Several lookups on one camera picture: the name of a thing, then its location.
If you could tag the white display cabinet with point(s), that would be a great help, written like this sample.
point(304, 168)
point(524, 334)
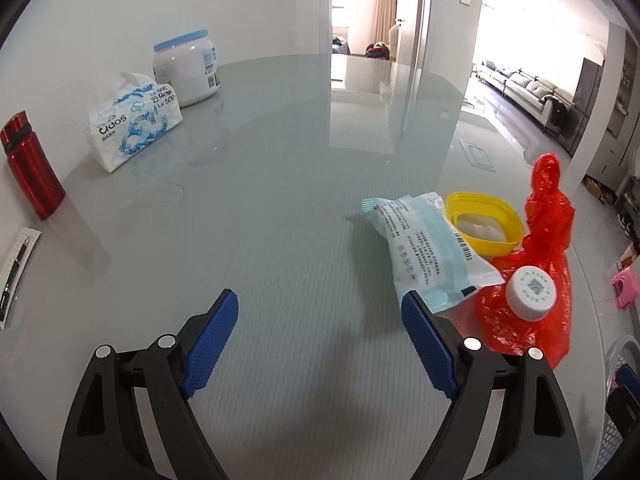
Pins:
point(622, 110)

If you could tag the shoe rack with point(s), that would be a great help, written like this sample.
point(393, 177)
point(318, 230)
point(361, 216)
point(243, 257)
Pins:
point(627, 210)

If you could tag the white bottle cap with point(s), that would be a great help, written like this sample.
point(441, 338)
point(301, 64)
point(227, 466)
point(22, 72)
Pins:
point(532, 293)

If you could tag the red metal bottle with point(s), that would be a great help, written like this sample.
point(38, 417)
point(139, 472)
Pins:
point(32, 170)

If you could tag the cardboard box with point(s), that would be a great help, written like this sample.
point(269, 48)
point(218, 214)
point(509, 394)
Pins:
point(595, 188)

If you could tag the grey sofa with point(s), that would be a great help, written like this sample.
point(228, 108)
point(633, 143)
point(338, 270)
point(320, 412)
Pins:
point(525, 89)

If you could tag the red plastic bag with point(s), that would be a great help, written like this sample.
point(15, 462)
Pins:
point(547, 240)

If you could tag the white blue tissue pack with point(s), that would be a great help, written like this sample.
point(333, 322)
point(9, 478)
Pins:
point(130, 125)

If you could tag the dark jacket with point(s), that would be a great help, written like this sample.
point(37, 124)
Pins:
point(557, 111)

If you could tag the pink plastic stool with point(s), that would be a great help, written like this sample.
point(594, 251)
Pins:
point(627, 286)

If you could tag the bed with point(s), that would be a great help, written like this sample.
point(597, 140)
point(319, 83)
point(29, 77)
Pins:
point(341, 48)

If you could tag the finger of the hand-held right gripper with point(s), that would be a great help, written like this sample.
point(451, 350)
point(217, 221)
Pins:
point(627, 379)

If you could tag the white jar with blue lid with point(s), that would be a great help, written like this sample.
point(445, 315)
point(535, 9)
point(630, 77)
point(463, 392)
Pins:
point(187, 71)

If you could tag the light blue mask packet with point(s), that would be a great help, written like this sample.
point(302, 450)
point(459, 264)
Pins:
point(430, 246)

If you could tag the grey perforated plastic basket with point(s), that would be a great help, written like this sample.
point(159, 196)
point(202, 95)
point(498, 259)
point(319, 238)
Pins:
point(607, 442)

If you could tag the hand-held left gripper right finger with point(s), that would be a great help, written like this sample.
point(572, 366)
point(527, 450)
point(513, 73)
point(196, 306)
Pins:
point(430, 345)

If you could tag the yellow plastic lid container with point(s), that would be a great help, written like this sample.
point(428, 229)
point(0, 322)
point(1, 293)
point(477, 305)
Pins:
point(482, 222)

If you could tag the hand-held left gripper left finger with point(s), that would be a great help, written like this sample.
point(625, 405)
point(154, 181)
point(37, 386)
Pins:
point(210, 345)

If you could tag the dark refrigerator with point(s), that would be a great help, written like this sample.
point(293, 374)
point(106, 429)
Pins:
point(587, 105)

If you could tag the black pen on paper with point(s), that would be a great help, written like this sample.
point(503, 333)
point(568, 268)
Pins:
point(27, 240)

